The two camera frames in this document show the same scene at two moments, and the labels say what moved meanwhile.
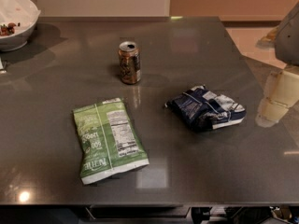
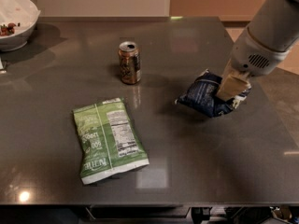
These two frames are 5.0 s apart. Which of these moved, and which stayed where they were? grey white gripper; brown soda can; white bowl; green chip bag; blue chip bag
Moved: grey white gripper; blue chip bag
Stayed: green chip bag; brown soda can; white bowl
